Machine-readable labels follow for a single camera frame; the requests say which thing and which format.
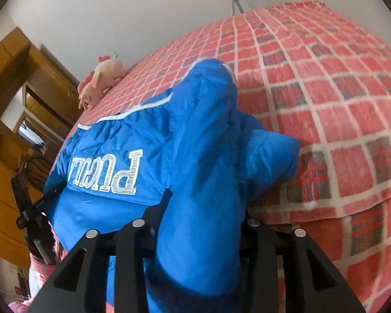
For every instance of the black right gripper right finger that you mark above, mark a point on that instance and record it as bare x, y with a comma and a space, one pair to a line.
312, 282

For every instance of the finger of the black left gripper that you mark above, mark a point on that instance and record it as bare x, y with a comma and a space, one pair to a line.
49, 197

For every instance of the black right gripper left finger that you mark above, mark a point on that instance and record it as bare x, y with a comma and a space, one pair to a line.
79, 283

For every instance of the blue puffer jacket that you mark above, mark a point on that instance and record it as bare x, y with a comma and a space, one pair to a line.
193, 140

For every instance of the pink sleeve forearm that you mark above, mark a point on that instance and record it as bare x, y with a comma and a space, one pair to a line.
39, 273

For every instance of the wooden wardrobe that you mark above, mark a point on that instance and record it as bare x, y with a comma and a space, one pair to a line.
20, 62

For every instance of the wooden door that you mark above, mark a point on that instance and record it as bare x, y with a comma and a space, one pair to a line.
50, 100

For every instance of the pink plush toy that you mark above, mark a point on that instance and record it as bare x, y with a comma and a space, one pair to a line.
105, 76

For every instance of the red plaid bed blanket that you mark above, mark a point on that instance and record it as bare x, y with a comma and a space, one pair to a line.
303, 71

